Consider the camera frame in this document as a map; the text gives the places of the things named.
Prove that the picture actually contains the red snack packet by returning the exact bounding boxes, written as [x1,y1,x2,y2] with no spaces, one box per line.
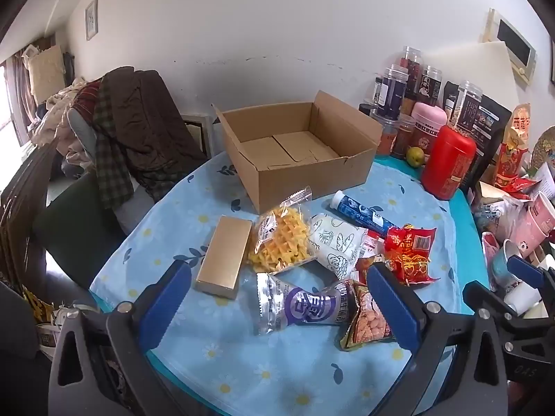
[384,224,438,287]

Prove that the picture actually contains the red gold package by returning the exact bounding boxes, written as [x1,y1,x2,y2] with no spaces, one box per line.
[494,103,532,187]

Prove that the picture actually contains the brown curtain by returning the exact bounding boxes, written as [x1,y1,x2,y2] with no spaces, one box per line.
[4,52,32,148]

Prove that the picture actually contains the dark wooden furniture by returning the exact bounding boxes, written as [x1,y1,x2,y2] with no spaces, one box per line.
[0,143,57,295]

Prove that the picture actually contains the brown quilted jacket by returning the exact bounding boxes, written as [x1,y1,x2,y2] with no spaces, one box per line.
[100,67,209,202]

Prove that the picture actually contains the blue paper cup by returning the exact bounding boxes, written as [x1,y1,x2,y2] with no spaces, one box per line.
[490,240,523,291]

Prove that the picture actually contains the blue tube with white cap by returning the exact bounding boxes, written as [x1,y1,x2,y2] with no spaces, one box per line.
[331,191,393,239]

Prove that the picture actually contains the clear jar black label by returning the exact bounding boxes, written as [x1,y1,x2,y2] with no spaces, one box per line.
[451,80,483,133]

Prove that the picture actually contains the clear bag of yellow crackers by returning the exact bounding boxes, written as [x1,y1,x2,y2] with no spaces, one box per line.
[246,185,319,275]

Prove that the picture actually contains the gold rectangular box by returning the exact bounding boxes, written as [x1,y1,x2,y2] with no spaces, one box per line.
[194,215,253,300]

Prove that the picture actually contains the red canister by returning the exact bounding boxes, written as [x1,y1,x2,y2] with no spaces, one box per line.
[421,125,478,201]

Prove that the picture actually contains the silver purple snack packet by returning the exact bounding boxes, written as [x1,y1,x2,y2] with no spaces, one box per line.
[256,272,354,336]

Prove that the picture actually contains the dark green chair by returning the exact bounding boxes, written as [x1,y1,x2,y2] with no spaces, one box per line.
[32,173,126,287]

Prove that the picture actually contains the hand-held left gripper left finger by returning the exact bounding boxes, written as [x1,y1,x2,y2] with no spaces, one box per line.
[48,259,194,416]

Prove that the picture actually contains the green plaid cloth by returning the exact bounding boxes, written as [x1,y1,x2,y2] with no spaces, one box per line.
[93,91,135,211]

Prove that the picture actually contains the brown cardboard box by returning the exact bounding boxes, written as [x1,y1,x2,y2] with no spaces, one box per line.
[212,90,383,215]

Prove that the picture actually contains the pile of light clothes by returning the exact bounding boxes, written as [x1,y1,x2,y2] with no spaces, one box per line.
[28,78,101,170]

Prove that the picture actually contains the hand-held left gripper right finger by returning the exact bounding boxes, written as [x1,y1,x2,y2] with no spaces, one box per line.
[367,262,509,416]

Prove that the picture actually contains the wall picture frame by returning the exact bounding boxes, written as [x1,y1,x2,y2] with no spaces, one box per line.
[84,0,99,42]

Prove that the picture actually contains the clear jar red contents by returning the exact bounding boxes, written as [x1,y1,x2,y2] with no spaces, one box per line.
[399,46,423,115]

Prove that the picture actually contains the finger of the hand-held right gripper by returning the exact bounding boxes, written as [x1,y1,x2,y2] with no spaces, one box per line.
[506,254,555,309]
[462,280,528,328]

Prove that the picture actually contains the white framed panel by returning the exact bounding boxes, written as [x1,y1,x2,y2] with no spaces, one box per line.
[180,115,213,159]

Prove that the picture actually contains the large black pouch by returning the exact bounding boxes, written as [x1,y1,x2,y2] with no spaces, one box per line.
[472,94,512,191]

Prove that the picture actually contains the clear jar purple label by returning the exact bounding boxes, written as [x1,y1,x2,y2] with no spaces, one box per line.
[376,64,410,120]

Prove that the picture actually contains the white paper cup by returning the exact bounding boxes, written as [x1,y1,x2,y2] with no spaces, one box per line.
[505,286,543,317]

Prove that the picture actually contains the peanut snack packet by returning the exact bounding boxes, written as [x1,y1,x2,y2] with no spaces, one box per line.
[339,281,397,352]

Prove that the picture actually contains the pink paper cup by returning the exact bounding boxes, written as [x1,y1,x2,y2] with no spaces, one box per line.
[512,191,555,252]

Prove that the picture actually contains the white bread-print packet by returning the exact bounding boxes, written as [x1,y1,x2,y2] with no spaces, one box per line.
[309,213,374,281]

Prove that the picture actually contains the blue floral tablecloth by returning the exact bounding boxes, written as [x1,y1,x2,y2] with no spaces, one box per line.
[89,151,456,416]

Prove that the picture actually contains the teal table cover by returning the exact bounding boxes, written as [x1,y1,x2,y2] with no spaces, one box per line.
[145,156,482,416]

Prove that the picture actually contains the cream framed black panel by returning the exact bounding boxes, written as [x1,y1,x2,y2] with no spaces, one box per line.
[494,16,537,82]

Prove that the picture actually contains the pink lidded jar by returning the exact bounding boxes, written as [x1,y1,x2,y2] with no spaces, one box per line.
[411,103,447,170]

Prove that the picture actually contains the small black pouch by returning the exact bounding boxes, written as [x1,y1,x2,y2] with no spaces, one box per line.
[442,81,461,111]

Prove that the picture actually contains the red white carton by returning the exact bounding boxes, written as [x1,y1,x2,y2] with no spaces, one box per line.
[358,231,386,261]

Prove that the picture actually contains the clear jar red-brown powder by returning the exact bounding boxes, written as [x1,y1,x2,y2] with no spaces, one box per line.
[376,116,399,157]

